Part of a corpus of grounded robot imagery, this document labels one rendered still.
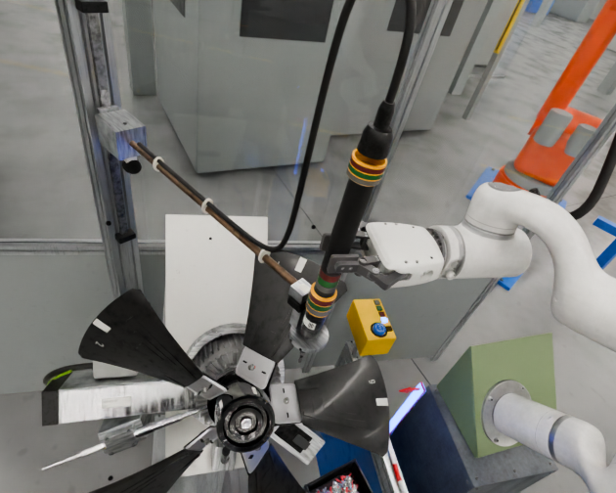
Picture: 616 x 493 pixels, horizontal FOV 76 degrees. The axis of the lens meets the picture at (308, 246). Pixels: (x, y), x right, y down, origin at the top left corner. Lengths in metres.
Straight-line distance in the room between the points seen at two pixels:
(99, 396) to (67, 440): 1.24
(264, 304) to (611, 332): 0.61
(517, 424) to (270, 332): 0.73
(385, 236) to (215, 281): 0.58
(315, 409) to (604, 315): 0.59
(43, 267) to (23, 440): 0.94
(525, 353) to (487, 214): 0.82
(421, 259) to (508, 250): 0.15
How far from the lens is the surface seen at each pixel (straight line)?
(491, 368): 1.31
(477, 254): 0.64
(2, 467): 2.30
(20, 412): 2.39
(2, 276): 1.71
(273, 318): 0.87
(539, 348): 1.44
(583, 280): 0.62
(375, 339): 1.25
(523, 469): 1.45
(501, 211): 0.63
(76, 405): 1.04
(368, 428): 1.00
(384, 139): 0.45
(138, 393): 1.02
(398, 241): 0.59
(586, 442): 1.19
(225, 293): 1.07
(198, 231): 1.05
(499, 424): 1.33
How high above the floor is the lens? 2.02
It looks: 41 degrees down
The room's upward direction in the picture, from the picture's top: 15 degrees clockwise
